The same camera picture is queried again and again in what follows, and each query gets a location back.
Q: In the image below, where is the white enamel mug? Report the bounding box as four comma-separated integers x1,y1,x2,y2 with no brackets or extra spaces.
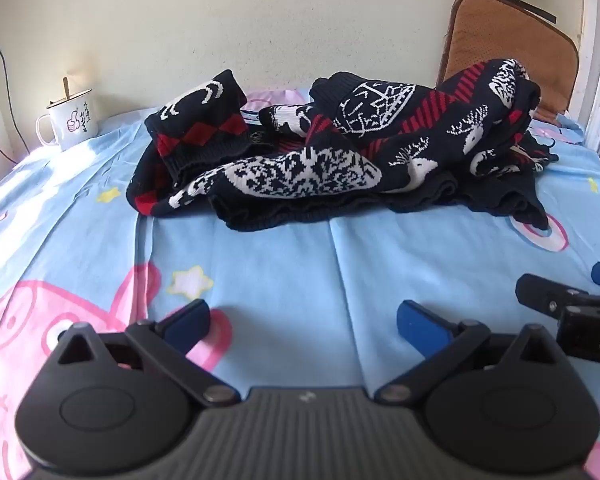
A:
35,87,100,152

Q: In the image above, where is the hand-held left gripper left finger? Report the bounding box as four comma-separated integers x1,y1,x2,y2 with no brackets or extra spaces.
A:
57,299,241,406

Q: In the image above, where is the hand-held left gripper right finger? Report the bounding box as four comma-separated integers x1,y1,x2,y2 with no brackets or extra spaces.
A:
375,300,556,403

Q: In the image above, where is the blue cartoon printed bedsheet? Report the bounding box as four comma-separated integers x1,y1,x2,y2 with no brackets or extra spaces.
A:
0,87,600,480

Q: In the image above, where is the brown seat cushion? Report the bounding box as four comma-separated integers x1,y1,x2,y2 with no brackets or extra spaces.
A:
436,0,581,116

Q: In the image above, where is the black tape strip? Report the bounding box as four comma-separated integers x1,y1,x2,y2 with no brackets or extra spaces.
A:
510,0,557,23

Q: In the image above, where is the dark reindeer knit sweater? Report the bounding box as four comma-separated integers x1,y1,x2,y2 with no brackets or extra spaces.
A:
126,58,560,233

